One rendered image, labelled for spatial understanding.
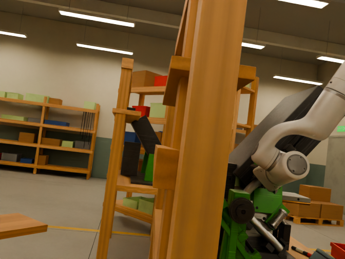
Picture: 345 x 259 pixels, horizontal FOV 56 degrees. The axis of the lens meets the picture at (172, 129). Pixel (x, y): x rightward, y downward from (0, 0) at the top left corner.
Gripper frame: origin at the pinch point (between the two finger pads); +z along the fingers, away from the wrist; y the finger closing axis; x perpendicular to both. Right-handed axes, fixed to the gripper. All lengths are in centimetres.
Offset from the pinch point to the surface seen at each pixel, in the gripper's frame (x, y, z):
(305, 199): -16.4, -20.2, 15.9
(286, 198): -10.2, -14.7, 16.0
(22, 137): 153, 424, 791
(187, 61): 7, 42, -38
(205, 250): 39, 3, -55
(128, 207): 41, 55, 388
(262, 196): 1.7, -5.4, 4.0
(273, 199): -1.1, -9.4, 3.9
